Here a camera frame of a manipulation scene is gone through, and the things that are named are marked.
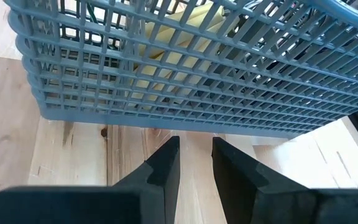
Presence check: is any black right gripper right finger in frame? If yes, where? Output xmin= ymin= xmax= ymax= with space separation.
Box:
xmin=211 ymin=136 xmax=358 ymax=224

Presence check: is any cream-handled table knife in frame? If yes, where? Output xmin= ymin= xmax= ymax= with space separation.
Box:
xmin=128 ymin=46 xmax=213 ymax=110
xmin=140 ymin=1 xmax=241 ymax=65

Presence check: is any green-handled fork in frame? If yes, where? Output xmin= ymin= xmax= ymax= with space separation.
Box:
xmin=85 ymin=0 xmax=99 ymax=25

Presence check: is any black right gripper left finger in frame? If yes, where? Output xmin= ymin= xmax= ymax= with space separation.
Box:
xmin=0 ymin=136 xmax=181 ymax=224

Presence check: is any grey plastic cutlery basket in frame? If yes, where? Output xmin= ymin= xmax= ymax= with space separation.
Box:
xmin=3 ymin=0 xmax=358 ymax=140

